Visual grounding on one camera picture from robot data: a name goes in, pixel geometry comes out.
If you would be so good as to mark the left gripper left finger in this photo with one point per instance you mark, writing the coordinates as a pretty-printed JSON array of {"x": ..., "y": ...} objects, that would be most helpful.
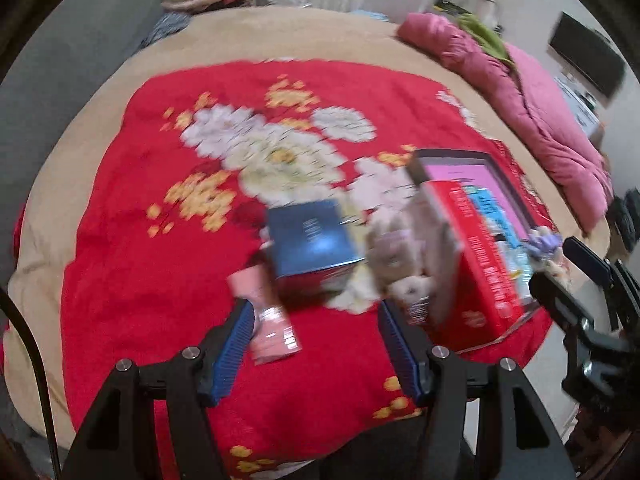
[{"x": 223, "y": 350}]

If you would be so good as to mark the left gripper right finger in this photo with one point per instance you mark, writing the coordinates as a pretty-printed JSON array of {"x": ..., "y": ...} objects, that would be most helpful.
[{"x": 407, "y": 347}]

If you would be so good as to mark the dark clothes pile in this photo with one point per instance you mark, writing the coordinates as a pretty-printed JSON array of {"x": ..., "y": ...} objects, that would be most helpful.
[{"x": 620, "y": 216}]

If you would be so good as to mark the red white box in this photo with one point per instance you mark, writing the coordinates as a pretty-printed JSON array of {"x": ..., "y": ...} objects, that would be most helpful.
[{"x": 475, "y": 302}]

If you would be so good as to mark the beige bed sheet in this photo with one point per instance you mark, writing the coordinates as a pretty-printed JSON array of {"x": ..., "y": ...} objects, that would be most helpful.
[{"x": 250, "y": 30}]

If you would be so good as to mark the red floral blanket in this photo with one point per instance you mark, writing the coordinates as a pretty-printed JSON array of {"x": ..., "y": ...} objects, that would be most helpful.
[{"x": 129, "y": 239}]

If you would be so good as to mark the pink book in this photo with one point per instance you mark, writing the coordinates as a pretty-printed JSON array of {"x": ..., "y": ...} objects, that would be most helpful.
[{"x": 490, "y": 191}]

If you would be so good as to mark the green cloth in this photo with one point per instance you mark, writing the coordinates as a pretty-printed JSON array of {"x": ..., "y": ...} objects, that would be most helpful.
[{"x": 488, "y": 40}]

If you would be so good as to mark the purple scrunchie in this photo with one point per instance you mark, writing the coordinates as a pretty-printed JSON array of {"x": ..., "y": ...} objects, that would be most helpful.
[{"x": 544, "y": 244}]

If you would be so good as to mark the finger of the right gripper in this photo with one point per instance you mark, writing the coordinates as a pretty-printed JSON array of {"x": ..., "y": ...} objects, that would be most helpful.
[
  {"x": 563, "y": 308},
  {"x": 597, "y": 269}
]

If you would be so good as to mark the pink sachet packet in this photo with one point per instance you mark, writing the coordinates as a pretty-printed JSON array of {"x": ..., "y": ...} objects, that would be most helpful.
[{"x": 274, "y": 337}]

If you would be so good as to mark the white cabinet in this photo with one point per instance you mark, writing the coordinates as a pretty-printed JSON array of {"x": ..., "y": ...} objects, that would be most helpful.
[{"x": 584, "y": 115}]

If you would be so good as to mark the dark blue box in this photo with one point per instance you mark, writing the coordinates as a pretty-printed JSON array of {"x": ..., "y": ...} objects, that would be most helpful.
[{"x": 312, "y": 252}]

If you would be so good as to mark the grey shallow box tray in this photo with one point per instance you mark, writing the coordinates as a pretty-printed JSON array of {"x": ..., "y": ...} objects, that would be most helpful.
[{"x": 418, "y": 176}]

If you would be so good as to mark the pink quilt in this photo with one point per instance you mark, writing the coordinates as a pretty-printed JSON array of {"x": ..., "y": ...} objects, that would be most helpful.
[{"x": 530, "y": 103}]

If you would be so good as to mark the black television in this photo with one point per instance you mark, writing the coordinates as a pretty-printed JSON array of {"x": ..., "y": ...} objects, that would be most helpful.
[{"x": 589, "y": 53}]

